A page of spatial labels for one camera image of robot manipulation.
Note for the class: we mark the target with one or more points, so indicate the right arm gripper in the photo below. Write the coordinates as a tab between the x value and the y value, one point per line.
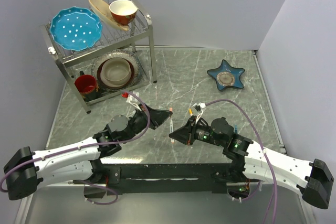
186	134

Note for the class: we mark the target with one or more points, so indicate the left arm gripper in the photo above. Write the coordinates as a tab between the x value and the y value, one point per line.
157	117

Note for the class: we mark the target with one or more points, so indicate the white marker with red end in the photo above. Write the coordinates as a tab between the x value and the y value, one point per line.
171	130

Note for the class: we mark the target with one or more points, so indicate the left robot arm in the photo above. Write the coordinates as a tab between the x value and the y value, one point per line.
28	171

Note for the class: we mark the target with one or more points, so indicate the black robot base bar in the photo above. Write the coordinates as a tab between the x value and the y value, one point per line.
166	178

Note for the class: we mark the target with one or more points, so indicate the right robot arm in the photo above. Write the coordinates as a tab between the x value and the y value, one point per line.
313	181

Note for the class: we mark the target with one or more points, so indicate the beige bowl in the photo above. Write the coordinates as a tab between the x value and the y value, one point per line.
115	72

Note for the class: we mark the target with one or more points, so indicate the steel dish rack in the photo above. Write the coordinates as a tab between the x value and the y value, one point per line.
71	62

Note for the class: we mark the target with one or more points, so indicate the blue star-shaped dish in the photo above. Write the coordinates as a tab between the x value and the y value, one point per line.
227	76

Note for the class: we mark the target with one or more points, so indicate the red mug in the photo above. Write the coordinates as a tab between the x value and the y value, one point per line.
87	86

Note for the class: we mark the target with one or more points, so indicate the red and white bowl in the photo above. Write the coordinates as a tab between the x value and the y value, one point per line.
123	11

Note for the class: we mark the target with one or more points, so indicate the blue polka dot plate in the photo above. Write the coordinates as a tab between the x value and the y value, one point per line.
76	28

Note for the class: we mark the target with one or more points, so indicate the cream oval plate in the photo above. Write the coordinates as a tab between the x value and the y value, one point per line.
101	9

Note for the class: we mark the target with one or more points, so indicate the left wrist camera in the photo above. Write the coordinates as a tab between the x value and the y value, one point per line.
131	100

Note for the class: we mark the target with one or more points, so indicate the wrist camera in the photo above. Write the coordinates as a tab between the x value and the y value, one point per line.
198	110
131	100

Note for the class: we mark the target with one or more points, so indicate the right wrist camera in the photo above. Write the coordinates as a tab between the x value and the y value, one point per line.
198	110

